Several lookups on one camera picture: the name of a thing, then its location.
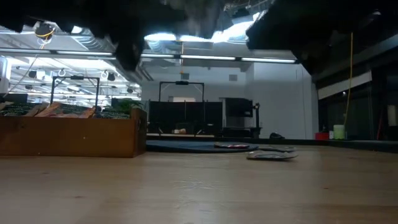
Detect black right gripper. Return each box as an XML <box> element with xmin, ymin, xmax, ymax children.
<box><xmin>244</xmin><ymin>0</ymin><xmax>374</xmax><ymax>76</ymax></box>

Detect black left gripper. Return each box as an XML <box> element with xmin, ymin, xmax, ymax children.
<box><xmin>70</xmin><ymin>0</ymin><xmax>188</xmax><ymax>72</ymax></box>

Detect green potted plant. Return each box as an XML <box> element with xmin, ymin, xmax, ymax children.
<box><xmin>107</xmin><ymin>98</ymin><xmax>144</xmax><ymax>114</ymax></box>

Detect bright ceiling light panel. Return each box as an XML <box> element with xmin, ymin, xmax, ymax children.
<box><xmin>144</xmin><ymin>20</ymin><xmax>268</xmax><ymax>44</ymax></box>

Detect pale green cup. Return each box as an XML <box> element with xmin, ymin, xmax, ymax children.
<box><xmin>333</xmin><ymin>124</ymin><xmax>346</xmax><ymax>140</ymax></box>

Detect black partition panels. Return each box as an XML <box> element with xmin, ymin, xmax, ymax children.
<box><xmin>148</xmin><ymin>100</ymin><xmax>223</xmax><ymax>135</ymax></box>

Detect long ceiling light tube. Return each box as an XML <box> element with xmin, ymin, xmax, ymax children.
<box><xmin>0</xmin><ymin>48</ymin><xmax>296</xmax><ymax>64</ymax></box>

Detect black monitor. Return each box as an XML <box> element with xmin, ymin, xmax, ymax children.
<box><xmin>224</xmin><ymin>97</ymin><xmax>254</xmax><ymax>118</ymax></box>

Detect wooden three-compartment tray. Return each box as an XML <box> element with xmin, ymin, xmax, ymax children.
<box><xmin>0</xmin><ymin>108</ymin><xmax>148</xmax><ymax>159</ymax></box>

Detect black metal gantry frame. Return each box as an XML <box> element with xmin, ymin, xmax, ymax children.
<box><xmin>158</xmin><ymin>80</ymin><xmax>206</xmax><ymax>136</ymax></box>

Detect black camera stand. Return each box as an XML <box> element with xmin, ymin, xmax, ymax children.
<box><xmin>252</xmin><ymin>102</ymin><xmax>261</xmax><ymax>138</ymax></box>

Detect ceiling cable reel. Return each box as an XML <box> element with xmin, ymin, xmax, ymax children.
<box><xmin>34</xmin><ymin>23</ymin><xmax>57</xmax><ymax>40</ymax></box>

